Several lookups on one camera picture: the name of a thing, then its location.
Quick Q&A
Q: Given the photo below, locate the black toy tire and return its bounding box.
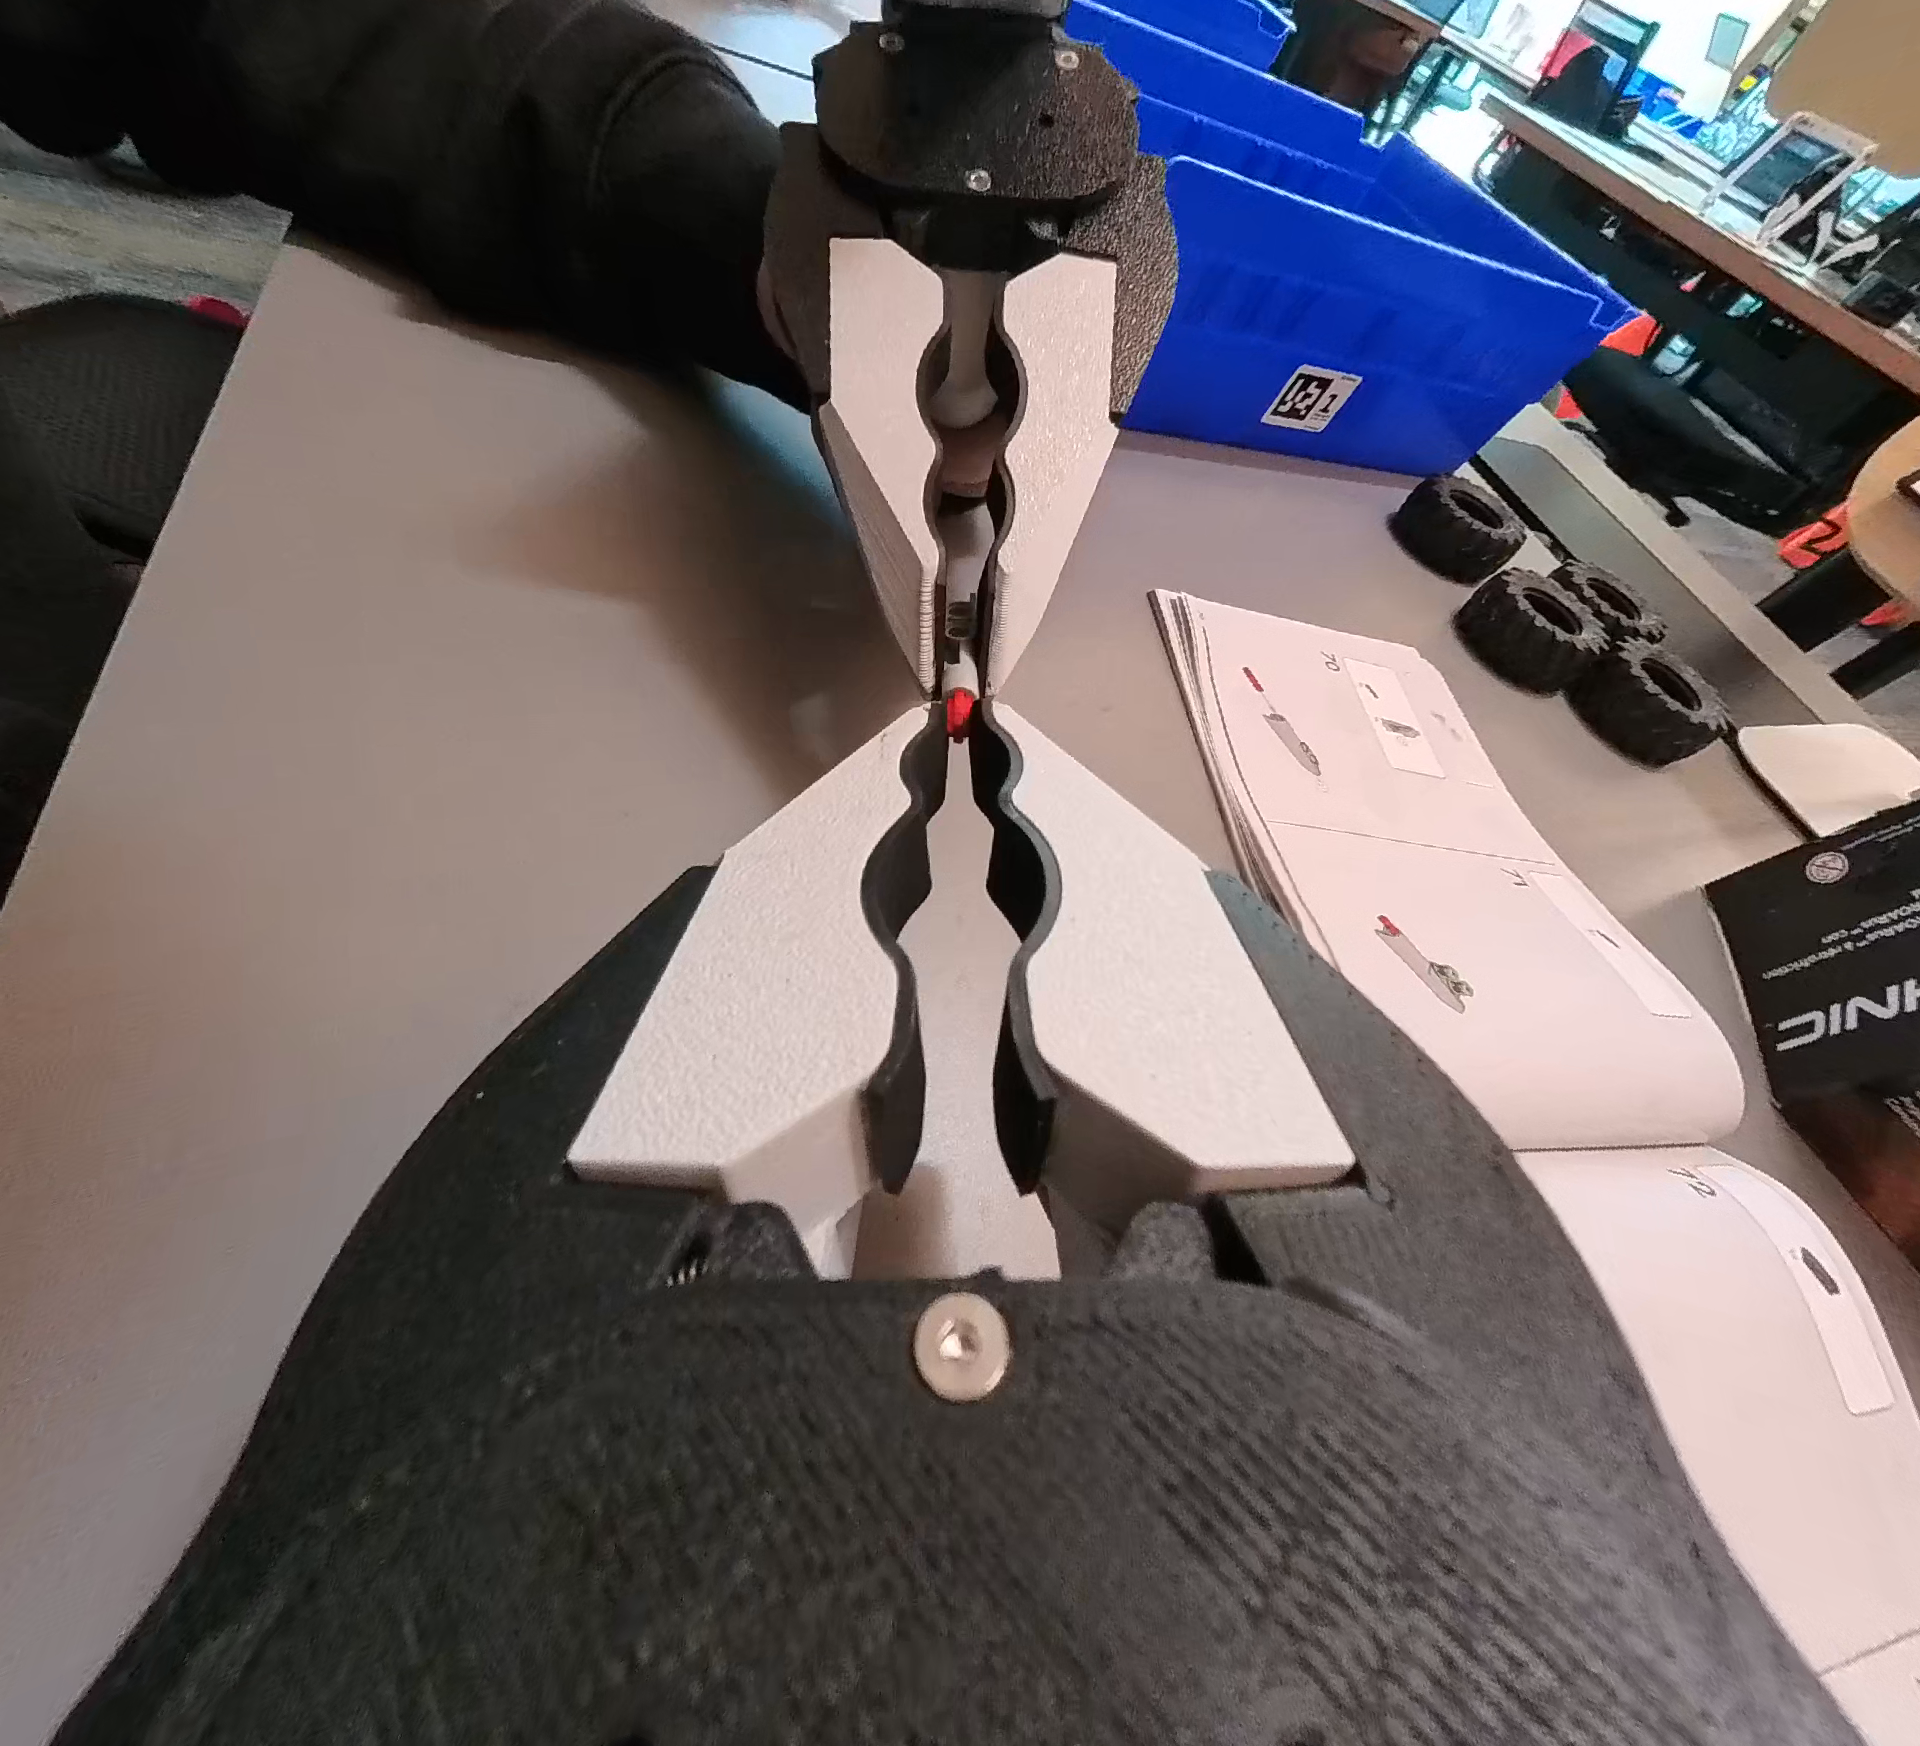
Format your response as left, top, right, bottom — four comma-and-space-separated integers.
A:
1458, 568, 1598, 698
1553, 557, 1667, 645
1572, 643, 1727, 771
1391, 475, 1530, 586

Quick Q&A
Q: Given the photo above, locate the open instruction booklet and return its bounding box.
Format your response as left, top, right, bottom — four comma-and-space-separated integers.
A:
1148, 588, 1920, 1718

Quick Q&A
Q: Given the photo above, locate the grey toy connector piece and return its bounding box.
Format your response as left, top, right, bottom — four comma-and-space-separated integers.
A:
932, 500, 999, 698

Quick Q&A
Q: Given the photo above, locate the background table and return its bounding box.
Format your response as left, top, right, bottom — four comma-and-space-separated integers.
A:
1477, 89, 1920, 429

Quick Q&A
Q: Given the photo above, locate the black toy set box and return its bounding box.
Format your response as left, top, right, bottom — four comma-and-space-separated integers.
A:
1703, 800, 1920, 1178

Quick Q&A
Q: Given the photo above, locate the person's left forearm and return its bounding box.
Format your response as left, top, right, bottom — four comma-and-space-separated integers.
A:
0, 0, 812, 405

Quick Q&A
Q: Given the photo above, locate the black mesh chair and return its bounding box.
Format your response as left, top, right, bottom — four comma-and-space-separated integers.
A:
0, 294, 249, 906

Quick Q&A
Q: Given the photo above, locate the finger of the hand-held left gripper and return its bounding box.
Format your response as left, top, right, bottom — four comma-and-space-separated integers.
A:
968, 253, 1124, 699
812, 233, 961, 698

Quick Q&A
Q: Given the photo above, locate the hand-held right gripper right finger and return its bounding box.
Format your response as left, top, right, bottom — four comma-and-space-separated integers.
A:
968, 699, 1360, 1201

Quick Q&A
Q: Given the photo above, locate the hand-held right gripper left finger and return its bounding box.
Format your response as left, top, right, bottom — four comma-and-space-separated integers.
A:
568, 699, 957, 1205

